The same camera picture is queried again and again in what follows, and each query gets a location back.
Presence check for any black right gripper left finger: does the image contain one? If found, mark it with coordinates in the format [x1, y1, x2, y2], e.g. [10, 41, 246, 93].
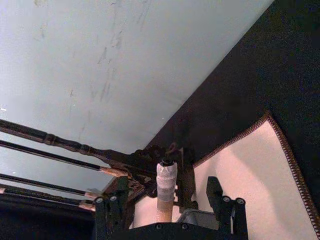
[93, 175, 130, 240]

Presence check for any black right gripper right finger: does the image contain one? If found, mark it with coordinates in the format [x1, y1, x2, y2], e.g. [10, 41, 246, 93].
[206, 176, 249, 236]

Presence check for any beige rod with white tape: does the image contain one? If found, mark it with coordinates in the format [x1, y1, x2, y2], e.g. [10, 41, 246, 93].
[155, 160, 179, 223]

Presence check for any black table cloth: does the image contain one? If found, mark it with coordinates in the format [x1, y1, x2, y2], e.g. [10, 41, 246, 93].
[142, 0, 320, 240]

